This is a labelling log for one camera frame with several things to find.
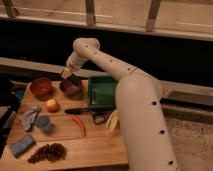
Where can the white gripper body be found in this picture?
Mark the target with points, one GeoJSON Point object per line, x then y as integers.
{"type": "Point", "coordinates": [69, 69]}

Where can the black eraser block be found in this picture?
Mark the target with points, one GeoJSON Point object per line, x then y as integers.
{"type": "Point", "coordinates": [72, 80]}

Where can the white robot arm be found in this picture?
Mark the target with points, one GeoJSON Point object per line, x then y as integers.
{"type": "Point", "coordinates": [138, 95]}

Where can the purple bowl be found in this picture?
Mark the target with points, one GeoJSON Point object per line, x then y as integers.
{"type": "Point", "coordinates": [70, 90]}

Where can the red bowl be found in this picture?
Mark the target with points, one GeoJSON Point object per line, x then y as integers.
{"type": "Point", "coordinates": [41, 87]}

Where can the green plastic tray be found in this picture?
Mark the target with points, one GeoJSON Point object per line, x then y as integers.
{"type": "Point", "coordinates": [101, 92]}

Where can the small black box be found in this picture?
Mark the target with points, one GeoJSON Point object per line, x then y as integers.
{"type": "Point", "coordinates": [98, 119]}

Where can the red chili pepper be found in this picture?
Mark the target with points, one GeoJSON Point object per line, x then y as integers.
{"type": "Point", "coordinates": [78, 121]}

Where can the wooden table board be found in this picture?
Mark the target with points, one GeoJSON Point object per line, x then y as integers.
{"type": "Point", "coordinates": [98, 148]}

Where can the grey crumpled cloth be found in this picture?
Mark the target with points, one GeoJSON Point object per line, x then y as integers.
{"type": "Point", "coordinates": [28, 117]}

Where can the bunch of dark grapes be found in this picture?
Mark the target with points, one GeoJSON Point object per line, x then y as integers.
{"type": "Point", "coordinates": [50, 152]}

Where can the blue sponge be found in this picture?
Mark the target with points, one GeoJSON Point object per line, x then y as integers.
{"type": "Point", "coordinates": [22, 145]}

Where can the black handled knife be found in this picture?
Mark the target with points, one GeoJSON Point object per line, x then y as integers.
{"type": "Point", "coordinates": [76, 111]}

